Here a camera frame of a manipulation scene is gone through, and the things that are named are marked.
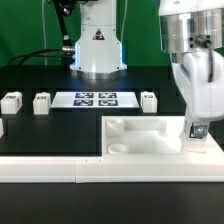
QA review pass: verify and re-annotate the white L-shaped obstacle wall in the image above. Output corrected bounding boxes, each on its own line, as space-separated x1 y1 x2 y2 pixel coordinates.
0 143 224 183

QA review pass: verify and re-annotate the white base tag plate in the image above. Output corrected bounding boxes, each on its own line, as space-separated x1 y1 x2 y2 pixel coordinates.
51 92 139 108

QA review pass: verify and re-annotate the white square tabletop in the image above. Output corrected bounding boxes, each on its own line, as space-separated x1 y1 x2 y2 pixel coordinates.
102 116 216 155

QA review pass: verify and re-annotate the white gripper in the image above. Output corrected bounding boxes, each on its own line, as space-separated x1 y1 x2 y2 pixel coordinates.
172 50 224 138

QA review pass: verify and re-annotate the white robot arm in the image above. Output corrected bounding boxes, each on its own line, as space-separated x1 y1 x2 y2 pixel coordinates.
70 0 224 139

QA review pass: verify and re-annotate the black cable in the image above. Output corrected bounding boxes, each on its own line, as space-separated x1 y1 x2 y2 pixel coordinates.
6 48 76 66

